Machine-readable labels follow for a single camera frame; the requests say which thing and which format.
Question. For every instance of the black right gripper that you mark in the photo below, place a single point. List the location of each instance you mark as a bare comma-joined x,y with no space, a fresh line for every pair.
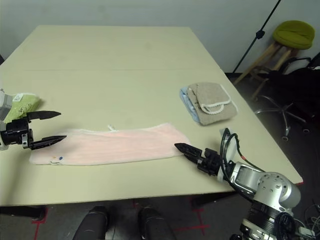
211,162

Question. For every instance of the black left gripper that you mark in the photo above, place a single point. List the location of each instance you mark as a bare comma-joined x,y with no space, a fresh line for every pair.
16,132

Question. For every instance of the pink terry towel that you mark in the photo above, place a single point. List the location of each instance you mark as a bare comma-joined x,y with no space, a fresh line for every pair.
112,146

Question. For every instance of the green folded towel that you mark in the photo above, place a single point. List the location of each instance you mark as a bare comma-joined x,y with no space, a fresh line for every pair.
25,105

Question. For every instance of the beige towel with white trim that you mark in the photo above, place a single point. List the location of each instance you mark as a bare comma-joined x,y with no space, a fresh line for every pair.
212,95

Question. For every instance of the black table base bar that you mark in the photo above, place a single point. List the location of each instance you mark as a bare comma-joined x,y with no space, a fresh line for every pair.
20,211
212,198

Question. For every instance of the robot right leg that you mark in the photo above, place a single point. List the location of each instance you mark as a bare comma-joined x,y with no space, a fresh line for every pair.
155,225

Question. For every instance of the robot leg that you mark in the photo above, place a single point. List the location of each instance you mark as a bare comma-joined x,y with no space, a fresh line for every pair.
92,222
155,225

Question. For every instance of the robot left leg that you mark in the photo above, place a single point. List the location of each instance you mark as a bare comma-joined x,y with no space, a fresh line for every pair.
92,222

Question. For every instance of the black office chair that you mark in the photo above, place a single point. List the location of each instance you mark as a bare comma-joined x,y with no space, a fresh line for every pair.
295,85

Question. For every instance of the black stand pole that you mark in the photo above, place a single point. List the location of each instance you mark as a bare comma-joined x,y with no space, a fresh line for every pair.
260,33

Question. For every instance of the white power strip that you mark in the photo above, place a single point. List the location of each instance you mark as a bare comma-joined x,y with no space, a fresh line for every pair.
306,230

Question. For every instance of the wooden stool green cushion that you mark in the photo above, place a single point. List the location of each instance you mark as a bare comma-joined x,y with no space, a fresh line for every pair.
292,33

